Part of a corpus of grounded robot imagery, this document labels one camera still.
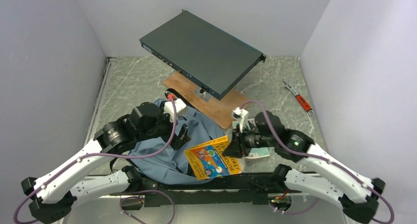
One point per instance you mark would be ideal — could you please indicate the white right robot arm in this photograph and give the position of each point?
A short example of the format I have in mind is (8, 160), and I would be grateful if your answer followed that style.
(356, 195)

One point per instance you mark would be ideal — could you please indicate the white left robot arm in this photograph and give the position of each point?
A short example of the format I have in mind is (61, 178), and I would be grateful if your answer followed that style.
(52, 196)

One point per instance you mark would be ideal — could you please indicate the dark teal rack server unit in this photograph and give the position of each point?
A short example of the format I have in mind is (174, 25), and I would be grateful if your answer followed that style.
(212, 59)

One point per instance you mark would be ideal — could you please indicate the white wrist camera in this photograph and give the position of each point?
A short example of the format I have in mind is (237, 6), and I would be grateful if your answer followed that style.
(240, 116)
(174, 106)

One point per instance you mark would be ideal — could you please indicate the brown wooden board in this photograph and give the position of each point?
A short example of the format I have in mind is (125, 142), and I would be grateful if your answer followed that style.
(217, 110)

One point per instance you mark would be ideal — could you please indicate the blue student backpack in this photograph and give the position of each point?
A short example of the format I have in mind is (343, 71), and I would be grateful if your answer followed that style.
(170, 166)

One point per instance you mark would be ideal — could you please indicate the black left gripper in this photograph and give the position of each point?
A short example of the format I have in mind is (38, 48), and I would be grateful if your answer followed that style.
(178, 140)

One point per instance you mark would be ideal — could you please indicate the yellow treehouse book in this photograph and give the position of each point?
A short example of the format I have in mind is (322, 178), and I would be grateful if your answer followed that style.
(207, 160)

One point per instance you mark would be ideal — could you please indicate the metal stand bracket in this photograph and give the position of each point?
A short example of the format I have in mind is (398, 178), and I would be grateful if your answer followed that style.
(202, 94)

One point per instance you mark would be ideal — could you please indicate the aluminium frame rail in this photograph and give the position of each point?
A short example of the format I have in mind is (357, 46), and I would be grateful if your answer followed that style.
(106, 76)

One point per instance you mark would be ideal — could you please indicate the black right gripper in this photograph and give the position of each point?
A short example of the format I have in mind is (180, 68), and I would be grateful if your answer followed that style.
(235, 149)

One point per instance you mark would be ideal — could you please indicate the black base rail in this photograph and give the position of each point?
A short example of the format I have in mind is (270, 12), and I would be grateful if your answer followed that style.
(252, 188)

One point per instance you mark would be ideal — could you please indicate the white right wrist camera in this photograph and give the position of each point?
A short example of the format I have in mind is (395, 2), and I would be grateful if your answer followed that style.
(240, 116)

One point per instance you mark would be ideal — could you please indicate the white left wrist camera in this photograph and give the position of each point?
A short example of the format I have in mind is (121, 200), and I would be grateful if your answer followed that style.
(174, 106)

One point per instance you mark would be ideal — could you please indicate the teal paperback book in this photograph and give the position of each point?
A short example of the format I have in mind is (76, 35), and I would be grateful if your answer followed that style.
(256, 153)

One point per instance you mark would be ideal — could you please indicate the red handled adjustable wrench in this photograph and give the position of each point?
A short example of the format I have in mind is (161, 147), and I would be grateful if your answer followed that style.
(304, 104)

